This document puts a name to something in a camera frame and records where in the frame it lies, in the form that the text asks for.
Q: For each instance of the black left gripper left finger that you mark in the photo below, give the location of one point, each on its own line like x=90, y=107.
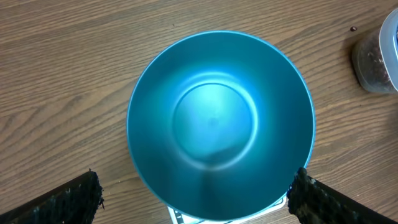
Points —
x=76, y=201

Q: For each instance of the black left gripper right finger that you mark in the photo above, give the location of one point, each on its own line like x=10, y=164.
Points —
x=313, y=202

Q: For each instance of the white kitchen scale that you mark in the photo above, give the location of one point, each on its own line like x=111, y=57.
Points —
x=228, y=215

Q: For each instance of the teal blue bowl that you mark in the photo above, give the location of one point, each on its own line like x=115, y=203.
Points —
x=220, y=119

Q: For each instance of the red adzuki beans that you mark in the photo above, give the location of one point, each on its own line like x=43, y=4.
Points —
x=369, y=65

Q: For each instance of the clear plastic bean container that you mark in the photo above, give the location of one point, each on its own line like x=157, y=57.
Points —
x=388, y=47

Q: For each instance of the loose red bean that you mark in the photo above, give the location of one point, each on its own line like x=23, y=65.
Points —
x=353, y=28

